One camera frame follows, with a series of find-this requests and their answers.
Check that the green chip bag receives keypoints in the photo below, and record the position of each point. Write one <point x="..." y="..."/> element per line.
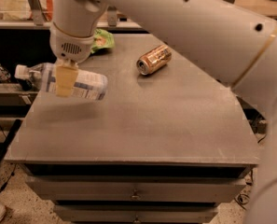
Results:
<point x="102" y="40"/>

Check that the orange white plastic bag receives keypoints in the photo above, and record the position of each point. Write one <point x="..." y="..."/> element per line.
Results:
<point x="19" y="10"/>

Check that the grey drawer cabinet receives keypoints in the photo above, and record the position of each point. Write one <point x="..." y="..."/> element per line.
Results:
<point x="164" y="149"/>

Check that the metal rail bracket middle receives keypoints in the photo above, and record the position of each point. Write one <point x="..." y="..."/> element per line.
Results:
<point x="112" y="16"/>

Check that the dark soda can on shelf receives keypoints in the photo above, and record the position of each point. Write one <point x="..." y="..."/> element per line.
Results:
<point x="26" y="84"/>

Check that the small water bottle on shelf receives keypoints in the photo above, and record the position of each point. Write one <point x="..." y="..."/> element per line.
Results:
<point x="5" y="76"/>

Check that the metal rail bracket left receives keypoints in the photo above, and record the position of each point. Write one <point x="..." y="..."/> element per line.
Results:
<point x="37" y="12"/>

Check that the blue label plastic bottle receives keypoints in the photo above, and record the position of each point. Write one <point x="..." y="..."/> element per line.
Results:
<point x="42" y="77"/>

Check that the black stand leg left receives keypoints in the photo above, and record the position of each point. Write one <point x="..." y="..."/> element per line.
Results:
<point x="2" y="150"/>

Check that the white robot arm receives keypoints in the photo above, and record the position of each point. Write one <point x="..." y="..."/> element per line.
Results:
<point x="233" y="45"/>

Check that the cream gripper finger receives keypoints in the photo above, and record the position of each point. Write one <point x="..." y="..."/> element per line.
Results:
<point x="66" y="63"/>
<point x="65" y="75"/>

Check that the gold soda can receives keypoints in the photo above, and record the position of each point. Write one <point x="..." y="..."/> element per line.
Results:
<point x="153" y="60"/>

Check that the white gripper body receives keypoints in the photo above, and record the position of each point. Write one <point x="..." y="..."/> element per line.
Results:
<point x="70" y="48"/>

